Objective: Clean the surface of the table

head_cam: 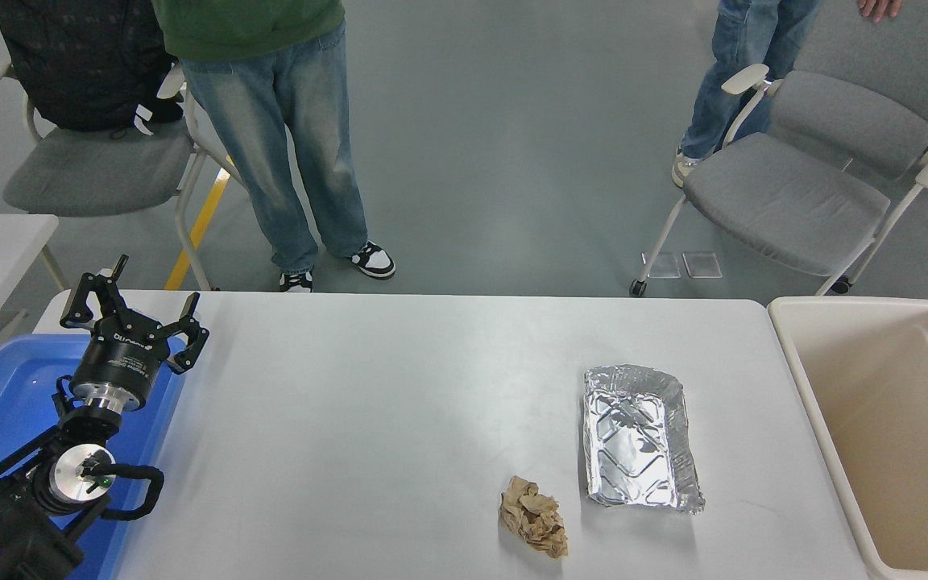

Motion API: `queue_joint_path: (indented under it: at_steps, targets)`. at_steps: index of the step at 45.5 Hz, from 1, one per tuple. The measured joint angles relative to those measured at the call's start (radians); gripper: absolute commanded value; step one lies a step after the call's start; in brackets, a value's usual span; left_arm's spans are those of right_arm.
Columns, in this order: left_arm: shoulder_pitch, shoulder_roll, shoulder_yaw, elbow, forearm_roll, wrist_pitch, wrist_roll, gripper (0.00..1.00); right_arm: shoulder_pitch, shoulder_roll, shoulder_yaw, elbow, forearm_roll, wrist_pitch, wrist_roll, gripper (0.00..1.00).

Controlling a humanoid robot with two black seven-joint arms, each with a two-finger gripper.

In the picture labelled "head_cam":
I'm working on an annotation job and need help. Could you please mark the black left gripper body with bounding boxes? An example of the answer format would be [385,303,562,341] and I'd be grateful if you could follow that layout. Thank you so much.
[69,314,172,402]

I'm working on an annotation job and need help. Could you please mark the tan paper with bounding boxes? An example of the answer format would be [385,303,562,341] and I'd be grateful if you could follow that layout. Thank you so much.
[499,475,570,560]

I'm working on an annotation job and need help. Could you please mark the silver foil tray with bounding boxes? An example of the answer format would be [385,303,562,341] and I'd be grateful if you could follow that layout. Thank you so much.
[582,364,706,514]

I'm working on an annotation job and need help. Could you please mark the grey padded chair white frame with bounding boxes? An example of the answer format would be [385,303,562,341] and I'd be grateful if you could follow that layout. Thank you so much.
[0,55,249,291]
[629,0,928,297]

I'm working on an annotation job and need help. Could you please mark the blue plastic tray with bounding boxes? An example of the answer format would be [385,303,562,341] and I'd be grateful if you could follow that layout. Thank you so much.
[0,333,189,580]

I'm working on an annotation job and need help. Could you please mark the person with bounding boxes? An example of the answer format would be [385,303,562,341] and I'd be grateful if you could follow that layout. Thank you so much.
[671,0,823,189]
[151,0,397,292]

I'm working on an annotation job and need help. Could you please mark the black quilted jacket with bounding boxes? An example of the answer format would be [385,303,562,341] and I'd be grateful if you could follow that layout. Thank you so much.
[0,0,184,132]

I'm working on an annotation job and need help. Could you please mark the metal floor plate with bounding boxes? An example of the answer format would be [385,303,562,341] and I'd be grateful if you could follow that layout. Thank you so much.
[642,252,682,280]
[682,251,723,280]

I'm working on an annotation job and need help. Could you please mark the large pale plastic bin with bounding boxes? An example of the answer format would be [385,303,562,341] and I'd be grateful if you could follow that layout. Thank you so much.
[768,296,928,580]

